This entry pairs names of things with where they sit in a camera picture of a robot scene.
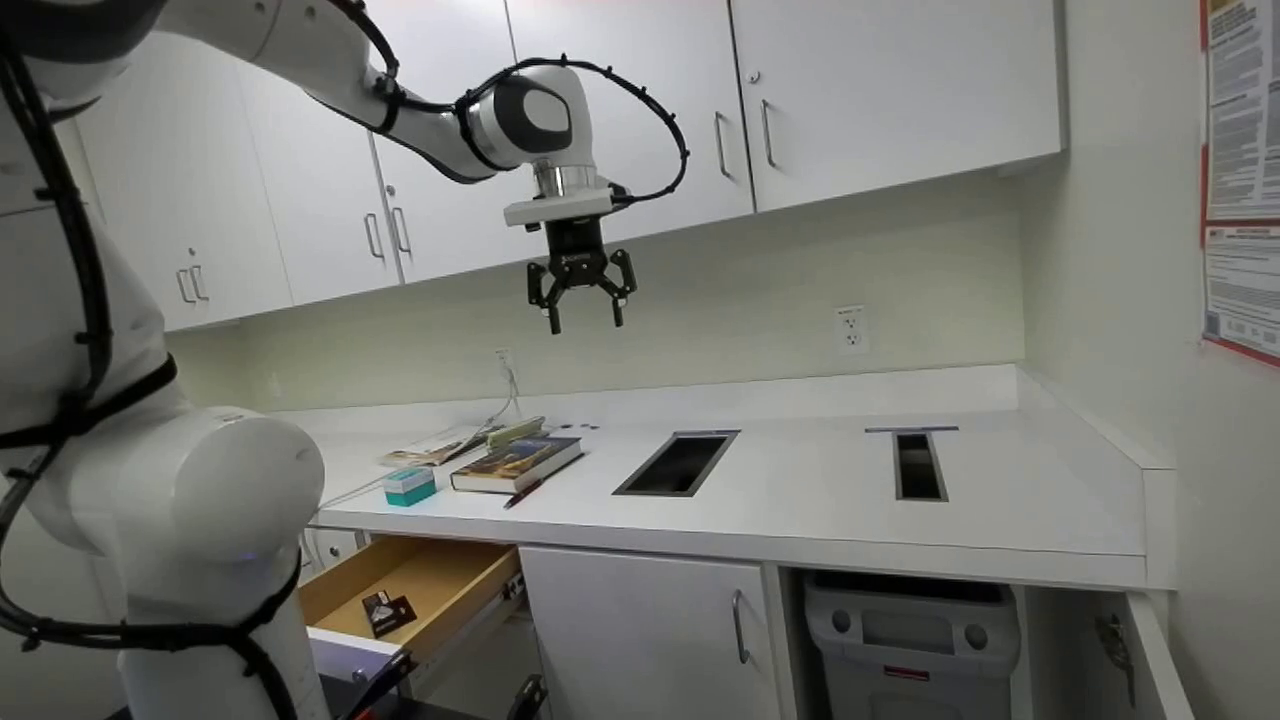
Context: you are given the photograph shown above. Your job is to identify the red bordered wall poster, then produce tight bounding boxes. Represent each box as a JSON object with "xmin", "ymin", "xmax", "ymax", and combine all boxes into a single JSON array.
[{"xmin": 1195, "ymin": 0, "xmax": 1280, "ymax": 370}]

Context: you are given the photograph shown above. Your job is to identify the dark pen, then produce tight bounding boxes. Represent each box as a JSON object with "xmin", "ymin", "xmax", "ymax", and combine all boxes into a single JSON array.
[{"xmin": 501, "ymin": 477, "xmax": 552, "ymax": 517}]

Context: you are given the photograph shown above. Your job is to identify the metal lower cabinet handle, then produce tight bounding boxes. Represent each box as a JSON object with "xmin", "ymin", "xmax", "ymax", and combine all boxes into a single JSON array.
[{"xmin": 729, "ymin": 589, "xmax": 757, "ymax": 668}]

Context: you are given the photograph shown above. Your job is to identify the small dark item in drawer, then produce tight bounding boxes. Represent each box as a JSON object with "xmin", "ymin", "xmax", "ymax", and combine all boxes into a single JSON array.
[{"xmin": 361, "ymin": 589, "xmax": 422, "ymax": 640}]

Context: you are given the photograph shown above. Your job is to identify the grey appliance under counter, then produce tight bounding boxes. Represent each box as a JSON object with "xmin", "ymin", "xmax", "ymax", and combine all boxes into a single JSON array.
[{"xmin": 802, "ymin": 568, "xmax": 1027, "ymax": 720}]

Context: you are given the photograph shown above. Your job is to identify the open white lower cabinet door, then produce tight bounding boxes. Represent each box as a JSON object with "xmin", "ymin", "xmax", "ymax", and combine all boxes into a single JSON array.
[{"xmin": 1122, "ymin": 589, "xmax": 1202, "ymax": 720}]

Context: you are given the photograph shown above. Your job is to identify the small teal box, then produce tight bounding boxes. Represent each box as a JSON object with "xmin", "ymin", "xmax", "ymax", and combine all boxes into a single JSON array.
[{"xmin": 382, "ymin": 465, "xmax": 443, "ymax": 512}]

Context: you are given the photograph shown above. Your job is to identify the white wall outlet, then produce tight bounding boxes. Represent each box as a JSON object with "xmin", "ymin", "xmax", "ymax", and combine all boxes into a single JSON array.
[{"xmin": 834, "ymin": 306, "xmax": 878, "ymax": 360}]

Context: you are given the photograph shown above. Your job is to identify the dark hardcover book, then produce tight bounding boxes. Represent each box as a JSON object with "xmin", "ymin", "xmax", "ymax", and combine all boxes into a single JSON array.
[{"xmin": 449, "ymin": 433, "xmax": 588, "ymax": 502}]

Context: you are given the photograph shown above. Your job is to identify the loose paper sheets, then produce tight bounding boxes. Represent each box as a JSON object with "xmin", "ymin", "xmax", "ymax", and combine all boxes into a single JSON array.
[{"xmin": 376, "ymin": 426, "xmax": 494, "ymax": 471}]

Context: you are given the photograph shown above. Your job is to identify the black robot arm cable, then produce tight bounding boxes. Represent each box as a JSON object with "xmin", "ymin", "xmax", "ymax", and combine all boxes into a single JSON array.
[{"xmin": 0, "ymin": 0, "xmax": 698, "ymax": 720}]

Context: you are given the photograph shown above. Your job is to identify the white drawer front below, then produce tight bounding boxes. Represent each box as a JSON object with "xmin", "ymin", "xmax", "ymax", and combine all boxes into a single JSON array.
[{"xmin": 304, "ymin": 623, "xmax": 422, "ymax": 720}]

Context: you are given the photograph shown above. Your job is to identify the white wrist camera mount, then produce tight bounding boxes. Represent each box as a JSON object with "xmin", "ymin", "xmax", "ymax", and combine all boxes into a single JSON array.
[{"xmin": 501, "ymin": 183, "xmax": 619, "ymax": 236}]

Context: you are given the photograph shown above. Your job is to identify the green booklet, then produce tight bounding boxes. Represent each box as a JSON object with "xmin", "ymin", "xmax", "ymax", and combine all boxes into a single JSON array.
[{"xmin": 484, "ymin": 414, "xmax": 552, "ymax": 462}]

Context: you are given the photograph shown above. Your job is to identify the open wooden kitchen drawer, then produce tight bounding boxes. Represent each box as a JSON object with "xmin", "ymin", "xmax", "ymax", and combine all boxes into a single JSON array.
[{"xmin": 298, "ymin": 533, "xmax": 530, "ymax": 688}]

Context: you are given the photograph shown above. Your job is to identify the thin wall cable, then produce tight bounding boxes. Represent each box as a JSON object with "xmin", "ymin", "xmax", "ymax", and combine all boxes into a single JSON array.
[{"xmin": 498, "ymin": 347, "xmax": 530, "ymax": 433}]

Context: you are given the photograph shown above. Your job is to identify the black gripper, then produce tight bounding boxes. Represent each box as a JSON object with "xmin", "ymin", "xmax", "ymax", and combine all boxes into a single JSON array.
[{"xmin": 523, "ymin": 218, "xmax": 641, "ymax": 339}]

